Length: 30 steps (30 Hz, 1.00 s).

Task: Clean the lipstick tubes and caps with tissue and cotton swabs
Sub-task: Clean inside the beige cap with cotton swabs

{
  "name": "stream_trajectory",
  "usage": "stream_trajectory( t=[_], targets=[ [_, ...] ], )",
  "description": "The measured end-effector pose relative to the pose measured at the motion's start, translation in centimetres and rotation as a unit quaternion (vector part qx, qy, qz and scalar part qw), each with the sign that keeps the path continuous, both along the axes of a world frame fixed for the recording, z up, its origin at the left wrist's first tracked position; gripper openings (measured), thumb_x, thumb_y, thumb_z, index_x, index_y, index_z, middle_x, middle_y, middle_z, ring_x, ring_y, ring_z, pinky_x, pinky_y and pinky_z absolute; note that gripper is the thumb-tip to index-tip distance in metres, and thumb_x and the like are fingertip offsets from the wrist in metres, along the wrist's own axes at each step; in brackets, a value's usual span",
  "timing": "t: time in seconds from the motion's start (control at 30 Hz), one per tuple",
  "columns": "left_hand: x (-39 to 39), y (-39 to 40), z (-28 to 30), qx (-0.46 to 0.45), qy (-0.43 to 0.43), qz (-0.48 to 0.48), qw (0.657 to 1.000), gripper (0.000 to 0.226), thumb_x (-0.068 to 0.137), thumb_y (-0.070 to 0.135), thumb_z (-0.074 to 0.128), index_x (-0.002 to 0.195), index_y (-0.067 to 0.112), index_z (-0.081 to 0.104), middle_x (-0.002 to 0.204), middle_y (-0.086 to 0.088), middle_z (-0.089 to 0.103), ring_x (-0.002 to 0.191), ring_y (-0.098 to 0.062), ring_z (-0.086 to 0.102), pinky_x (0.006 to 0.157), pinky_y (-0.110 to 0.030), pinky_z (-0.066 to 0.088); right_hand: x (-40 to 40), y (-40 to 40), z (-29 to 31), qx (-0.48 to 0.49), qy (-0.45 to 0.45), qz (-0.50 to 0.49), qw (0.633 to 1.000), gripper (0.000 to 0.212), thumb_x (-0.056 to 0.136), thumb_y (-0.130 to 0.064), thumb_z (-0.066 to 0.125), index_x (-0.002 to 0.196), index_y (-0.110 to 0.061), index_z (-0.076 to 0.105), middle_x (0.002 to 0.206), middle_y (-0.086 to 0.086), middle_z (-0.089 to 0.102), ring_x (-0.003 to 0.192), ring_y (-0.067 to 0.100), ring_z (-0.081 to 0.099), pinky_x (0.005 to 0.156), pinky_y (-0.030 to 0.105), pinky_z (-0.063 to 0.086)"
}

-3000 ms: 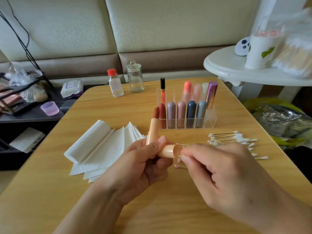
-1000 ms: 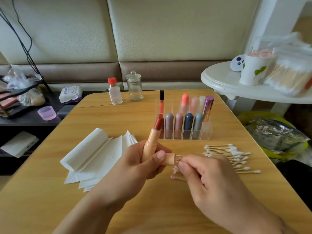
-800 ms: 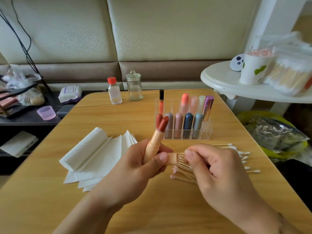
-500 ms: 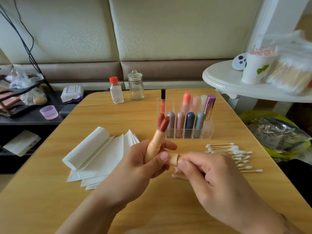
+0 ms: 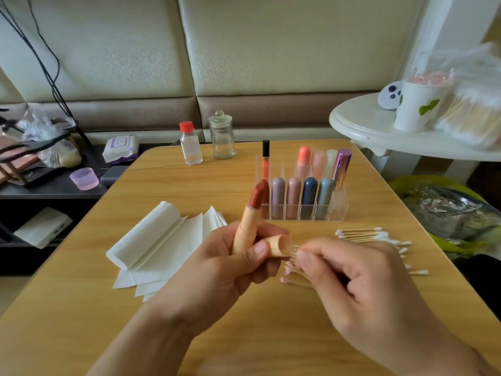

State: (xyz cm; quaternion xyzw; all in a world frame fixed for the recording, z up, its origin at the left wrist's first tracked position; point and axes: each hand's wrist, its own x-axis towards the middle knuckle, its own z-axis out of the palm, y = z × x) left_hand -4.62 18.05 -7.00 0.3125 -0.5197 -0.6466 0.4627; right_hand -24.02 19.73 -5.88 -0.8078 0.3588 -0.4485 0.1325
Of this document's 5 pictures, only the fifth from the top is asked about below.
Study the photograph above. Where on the person's right hand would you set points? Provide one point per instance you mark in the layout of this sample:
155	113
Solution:
376	305

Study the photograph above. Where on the red lipstick mauve tube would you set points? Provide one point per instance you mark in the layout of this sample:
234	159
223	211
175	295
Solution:
278	199

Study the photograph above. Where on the person's left hand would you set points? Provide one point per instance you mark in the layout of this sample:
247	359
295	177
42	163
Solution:
211	278

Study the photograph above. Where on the pink tray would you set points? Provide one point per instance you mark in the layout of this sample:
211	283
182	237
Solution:
6	164

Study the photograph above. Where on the crumpled clear plastic bag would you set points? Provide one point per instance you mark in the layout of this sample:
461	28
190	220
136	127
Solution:
39	127

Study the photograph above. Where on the red lipstick beige tube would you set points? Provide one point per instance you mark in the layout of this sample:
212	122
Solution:
249	223

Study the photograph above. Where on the pile of cotton swabs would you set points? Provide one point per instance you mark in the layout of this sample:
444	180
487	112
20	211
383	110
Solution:
383	242

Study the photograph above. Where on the clear acrylic lipstick organizer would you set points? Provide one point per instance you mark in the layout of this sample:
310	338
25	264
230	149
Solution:
333	180

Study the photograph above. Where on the red lipstick dusty pink tube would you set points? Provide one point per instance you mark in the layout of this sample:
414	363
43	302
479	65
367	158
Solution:
293	199

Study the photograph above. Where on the beige lipstick cap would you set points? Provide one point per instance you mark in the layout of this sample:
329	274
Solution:
278	246

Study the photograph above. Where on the stack of white tissues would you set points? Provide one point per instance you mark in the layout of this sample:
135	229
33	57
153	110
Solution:
153	250

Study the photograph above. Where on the white tissue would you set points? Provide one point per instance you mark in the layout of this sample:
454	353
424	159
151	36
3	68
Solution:
143	235

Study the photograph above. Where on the glass jar with lid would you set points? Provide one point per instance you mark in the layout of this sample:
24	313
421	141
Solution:
222	137

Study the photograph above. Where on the beige padded backrest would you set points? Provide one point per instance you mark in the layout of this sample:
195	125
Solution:
305	43

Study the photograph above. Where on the person's left forearm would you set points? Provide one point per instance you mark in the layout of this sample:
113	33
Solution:
133	356

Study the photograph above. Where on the small purple plastic cup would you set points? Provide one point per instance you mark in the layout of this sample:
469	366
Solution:
84	179

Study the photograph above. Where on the black low shelf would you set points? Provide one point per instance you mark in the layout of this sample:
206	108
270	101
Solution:
51	195

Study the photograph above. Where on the white round side table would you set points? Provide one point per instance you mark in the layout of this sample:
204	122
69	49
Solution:
364	121

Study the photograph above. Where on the yellow-green bin with bag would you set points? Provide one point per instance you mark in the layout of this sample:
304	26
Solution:
450	215

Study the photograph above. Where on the white power bank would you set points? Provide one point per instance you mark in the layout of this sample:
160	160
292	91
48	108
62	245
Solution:
43	228

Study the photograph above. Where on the white panda figure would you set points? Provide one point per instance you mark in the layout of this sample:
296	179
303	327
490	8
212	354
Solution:
390	95

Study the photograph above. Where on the white mug green leaf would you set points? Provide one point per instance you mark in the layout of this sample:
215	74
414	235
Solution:
419	105

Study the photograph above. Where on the red lipstick navy tube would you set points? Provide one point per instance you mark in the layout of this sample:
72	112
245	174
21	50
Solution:
309	199

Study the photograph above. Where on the wet wipes pack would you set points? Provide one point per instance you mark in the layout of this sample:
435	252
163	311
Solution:
120	149

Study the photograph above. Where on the red lipstick grey-blue tube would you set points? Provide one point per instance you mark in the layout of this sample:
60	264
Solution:
325	199

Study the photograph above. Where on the clear bottle red cap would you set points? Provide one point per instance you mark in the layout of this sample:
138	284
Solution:
191	145

